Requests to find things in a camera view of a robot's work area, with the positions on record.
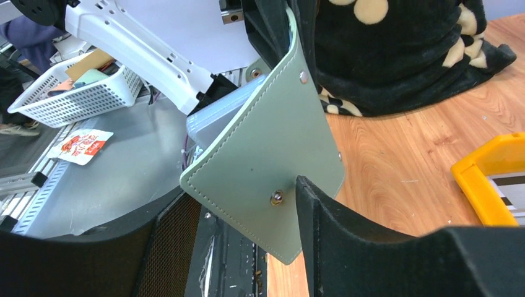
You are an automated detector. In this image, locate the red white snack packet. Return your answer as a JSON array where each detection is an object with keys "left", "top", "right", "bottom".
[{"left": 46, "top": 129, "right": 114, "bottom": 166}]

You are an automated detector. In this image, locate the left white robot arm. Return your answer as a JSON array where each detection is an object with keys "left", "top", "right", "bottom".
[{"left": 13, "top": 0, "right": 301, "bottom": 115}]

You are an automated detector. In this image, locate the black floral blanket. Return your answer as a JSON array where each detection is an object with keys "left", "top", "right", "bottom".
[{"left": 302, "top": 1, "right": 516, "bottom": 117}]

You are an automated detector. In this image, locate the yellow three-compartment bin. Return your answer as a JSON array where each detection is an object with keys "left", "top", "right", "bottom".
[{"left": 451, "top": 132, "right": 524, "bottom": 226}]

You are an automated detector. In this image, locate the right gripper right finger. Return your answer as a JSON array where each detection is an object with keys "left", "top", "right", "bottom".
[{"left": 296, "top": 176, "right": 524, "bottom": 296}]

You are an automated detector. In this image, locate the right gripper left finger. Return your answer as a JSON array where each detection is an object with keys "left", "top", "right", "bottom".
[{"left": 1, "top": 190, "right": 201, "bottom": 296}]

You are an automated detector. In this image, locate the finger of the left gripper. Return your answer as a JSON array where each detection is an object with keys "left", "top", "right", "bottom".
[{"left": 241, "top": 0, "right": 293, "bottom": 69}]

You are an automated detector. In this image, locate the silver card holder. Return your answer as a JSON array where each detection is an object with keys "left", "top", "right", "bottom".
[{"left": 487, "top": 172, "right": 524, "bottom": 227}]

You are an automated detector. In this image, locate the mint green card holder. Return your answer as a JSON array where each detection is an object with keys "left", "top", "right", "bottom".
[{"left": 180, "top": 9, "right": 345, "bottom": 264}]

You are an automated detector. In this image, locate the white perforated basket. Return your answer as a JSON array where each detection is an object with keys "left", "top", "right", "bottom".
[{"left": 8, "top": 54, "right": 143, "bottom": 128}]

